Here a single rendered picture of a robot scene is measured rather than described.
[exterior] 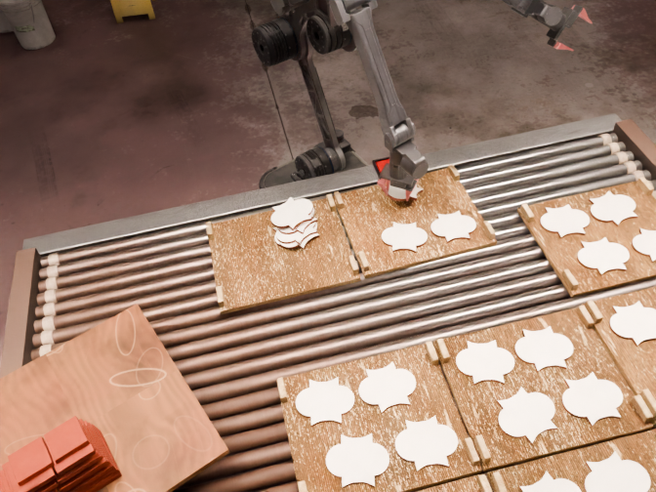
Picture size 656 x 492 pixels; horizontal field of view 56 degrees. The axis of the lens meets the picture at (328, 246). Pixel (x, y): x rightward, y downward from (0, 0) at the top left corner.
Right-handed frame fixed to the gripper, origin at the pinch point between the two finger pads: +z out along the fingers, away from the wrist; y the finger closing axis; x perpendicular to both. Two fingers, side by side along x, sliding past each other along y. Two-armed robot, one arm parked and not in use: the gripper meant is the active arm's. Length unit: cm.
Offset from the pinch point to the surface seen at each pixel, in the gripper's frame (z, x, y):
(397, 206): 4.5, -0.3, 0.4
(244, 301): 5, -51, -27
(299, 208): -1.1, -17.4, -25.4
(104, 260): 8, -52, -77
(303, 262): 5.1, -31.7, -17.6
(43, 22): 89, 161, -331
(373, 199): 4.7, -0.1, -8.0
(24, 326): 5, -82, -80
